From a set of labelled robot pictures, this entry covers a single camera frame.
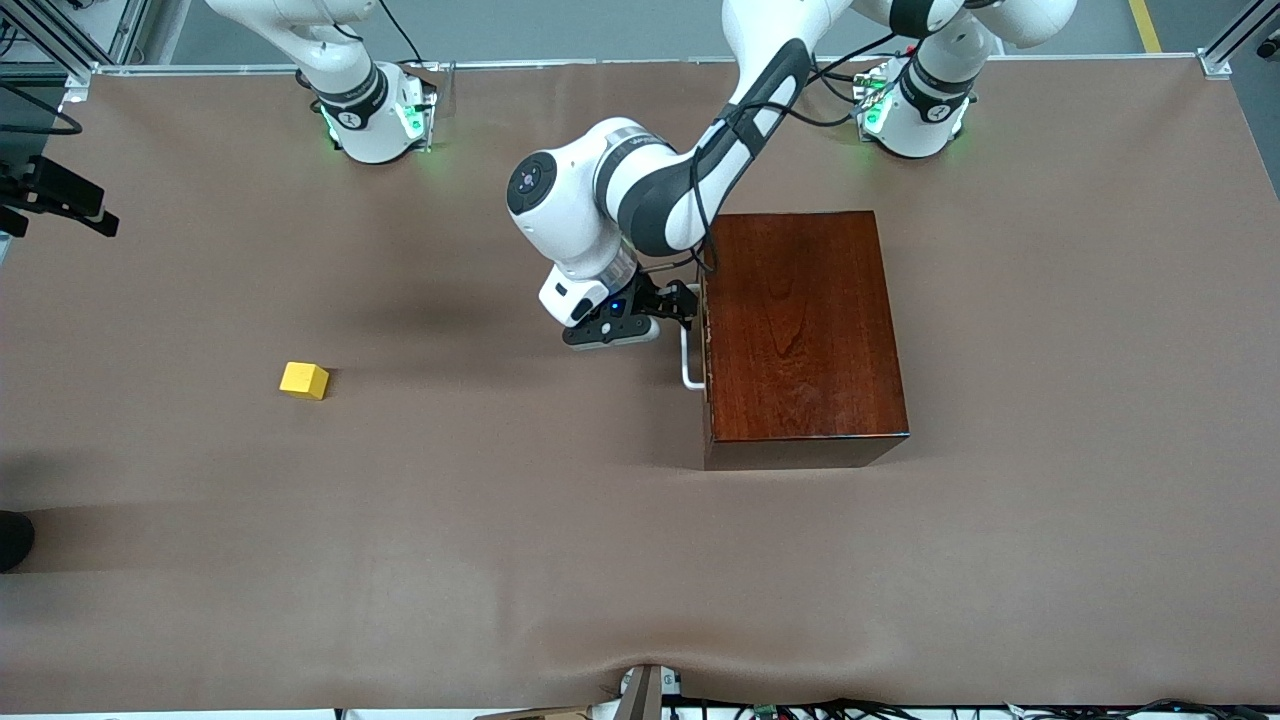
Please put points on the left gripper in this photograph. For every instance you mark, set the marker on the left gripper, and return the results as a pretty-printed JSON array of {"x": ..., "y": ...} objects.
[{"x": 652, "y": 298}]

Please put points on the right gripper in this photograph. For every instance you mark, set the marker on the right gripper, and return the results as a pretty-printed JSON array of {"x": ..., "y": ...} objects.
[{"x": 8, "y": 189}]

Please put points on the yellow wooden block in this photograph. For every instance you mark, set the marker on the yellow wooden block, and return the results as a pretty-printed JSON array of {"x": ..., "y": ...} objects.
[{"x": 303, "y": 381}]

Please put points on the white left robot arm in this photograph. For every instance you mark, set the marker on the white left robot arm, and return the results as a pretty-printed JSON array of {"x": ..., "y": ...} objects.
[{"x": 560, "y": 200}]

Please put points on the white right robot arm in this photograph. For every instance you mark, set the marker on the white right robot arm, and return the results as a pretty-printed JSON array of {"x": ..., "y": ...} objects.
[{"x": 370, "y": 130}]

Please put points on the dark brown wooden cabinet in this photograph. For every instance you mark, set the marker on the dark brown wooden cabinet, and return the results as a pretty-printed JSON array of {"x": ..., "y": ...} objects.
[{"x": 800, "y": 330}]

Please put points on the black round object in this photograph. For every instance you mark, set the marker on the black round object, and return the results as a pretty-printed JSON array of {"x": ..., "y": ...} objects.
[{"x": 14, "y": 540}]

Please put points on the brown table cover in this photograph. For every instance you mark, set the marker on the brown table cover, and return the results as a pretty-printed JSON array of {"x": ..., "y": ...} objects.
[{"x": 400, "y": 550}]

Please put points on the aluminium frame profile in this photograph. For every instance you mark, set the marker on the aluminium frame profile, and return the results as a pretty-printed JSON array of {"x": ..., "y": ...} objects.
[
  {"x": 1235, "y": 35},
  {"x": 130, "y": 25}
]

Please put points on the metal table clamp bracket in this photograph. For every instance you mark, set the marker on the metal table clamp bracket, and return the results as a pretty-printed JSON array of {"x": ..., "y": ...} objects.
[{"x": 645, "y": 695}]

